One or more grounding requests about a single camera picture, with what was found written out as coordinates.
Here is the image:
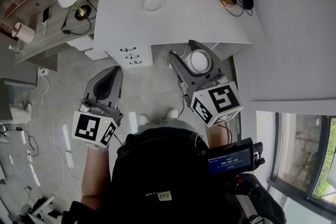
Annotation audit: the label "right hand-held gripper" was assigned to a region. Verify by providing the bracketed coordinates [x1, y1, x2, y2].
[169, 39, 244, 128]

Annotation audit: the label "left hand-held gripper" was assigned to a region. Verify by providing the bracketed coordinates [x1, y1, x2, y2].
[71, 66, 124, 150]

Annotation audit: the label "white cup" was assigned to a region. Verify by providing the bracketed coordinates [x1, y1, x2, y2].
[183, 49, 212, 73]

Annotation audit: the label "white saucer plate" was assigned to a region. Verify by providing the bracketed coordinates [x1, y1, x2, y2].
[143, 0, 166, 13]

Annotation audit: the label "person's left forearm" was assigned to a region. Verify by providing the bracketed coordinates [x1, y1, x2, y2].
[80, 147, 111, 206]

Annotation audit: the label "person's right forearm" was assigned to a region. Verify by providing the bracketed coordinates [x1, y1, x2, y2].
[206, 120, 233, 152]

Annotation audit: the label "white drawer unit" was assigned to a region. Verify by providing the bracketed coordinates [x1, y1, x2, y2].
[105, 44, 153, 69]

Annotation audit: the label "person's left white shoe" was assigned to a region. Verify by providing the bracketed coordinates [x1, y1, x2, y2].
[138, 113, 152, 126]

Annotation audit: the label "person's white shoe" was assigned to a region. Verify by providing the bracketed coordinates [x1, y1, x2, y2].
[166, 108, 180, 120]
[138, 113, 152, 126]

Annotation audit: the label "person's right white shoe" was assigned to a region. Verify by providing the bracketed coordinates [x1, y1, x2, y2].
[166, 108, 180, 120]

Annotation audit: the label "person's light jeans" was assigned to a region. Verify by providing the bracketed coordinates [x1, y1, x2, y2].
[156, 117, 190, 131]

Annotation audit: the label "white power adapter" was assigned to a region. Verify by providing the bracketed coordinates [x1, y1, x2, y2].
[65, 151, 75, 169]

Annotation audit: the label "white boot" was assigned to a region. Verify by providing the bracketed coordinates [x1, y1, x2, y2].
[9, 101, 34, 124]

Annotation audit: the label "grey wooden shelf desk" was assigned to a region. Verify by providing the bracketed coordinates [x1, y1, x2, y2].
[0, 0, 102, 72]

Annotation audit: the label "white smartphone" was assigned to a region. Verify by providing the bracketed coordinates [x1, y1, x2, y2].
[41, 6, 52, 24]

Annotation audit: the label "person's black vest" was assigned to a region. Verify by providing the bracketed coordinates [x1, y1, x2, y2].
[61, 127, 287, 224]

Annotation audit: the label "white metal rack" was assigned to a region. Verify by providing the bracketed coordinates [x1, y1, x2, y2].
[25, 193, 56, 221]

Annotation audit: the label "long white floor cable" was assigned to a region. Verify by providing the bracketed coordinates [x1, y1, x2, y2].
[38, 68, 82, 194]

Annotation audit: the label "black lamp cable with adapter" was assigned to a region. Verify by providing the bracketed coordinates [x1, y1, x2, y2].
[61, 0, 98, 36]

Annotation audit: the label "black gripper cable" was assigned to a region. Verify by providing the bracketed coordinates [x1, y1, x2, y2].
[219, 123, 234, 145]

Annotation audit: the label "black floor cable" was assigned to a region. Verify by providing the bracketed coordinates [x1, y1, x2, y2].
[15, 126, 39, 158]

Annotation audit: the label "black recorder with blue screen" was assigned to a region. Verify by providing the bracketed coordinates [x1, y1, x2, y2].
[205, 137, 265, 175]

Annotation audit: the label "grey webbing strap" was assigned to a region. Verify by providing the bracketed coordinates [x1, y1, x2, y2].
[235, 191, 265, 224]

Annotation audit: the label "dark window frame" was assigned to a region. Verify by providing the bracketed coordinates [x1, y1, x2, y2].
[267, 112, 336, 206]

